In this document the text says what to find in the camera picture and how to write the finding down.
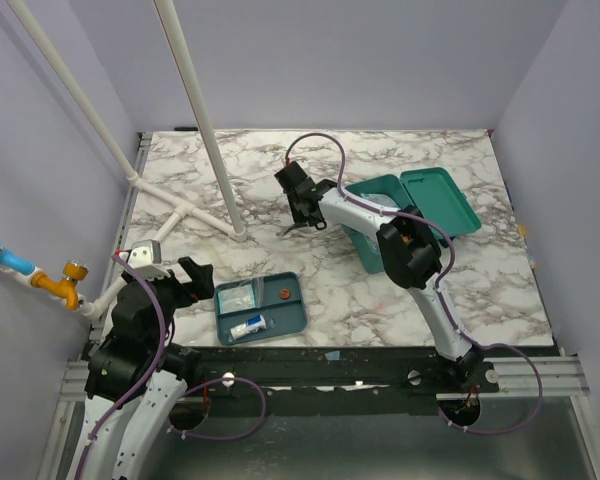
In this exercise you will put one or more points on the teal medicine kit box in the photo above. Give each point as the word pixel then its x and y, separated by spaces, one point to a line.
pixel 432 191

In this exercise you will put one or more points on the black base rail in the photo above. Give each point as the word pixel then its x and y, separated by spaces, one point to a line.
pixel 345 381

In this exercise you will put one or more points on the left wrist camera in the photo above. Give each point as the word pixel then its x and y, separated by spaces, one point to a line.
pixel 145 258

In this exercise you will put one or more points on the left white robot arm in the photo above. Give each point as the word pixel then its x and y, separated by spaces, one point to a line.
pixel 138 373

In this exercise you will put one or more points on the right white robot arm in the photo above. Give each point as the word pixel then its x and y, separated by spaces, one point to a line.
pixel 410 254

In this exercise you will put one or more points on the white pvc pipe frame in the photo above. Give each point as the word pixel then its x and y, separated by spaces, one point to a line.
pixel 46 59

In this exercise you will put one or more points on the orange blue pipe valve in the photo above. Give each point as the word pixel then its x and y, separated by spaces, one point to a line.
pixel 33 276

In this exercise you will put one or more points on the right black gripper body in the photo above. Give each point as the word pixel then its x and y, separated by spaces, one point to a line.
pixel 304 212

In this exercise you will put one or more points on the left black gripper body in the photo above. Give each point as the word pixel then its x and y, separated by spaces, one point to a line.
pixel 174 296

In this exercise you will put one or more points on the small white blue tube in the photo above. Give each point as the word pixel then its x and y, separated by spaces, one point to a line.
pixel 249 327

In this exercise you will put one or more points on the clear zip bag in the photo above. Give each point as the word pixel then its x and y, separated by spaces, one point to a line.
pixel 257 284

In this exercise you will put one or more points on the teal divided tray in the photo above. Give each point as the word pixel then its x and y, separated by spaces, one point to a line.
pixel 289 316

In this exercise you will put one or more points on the teal bandage packet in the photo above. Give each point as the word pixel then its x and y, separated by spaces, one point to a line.
pixel 235 299

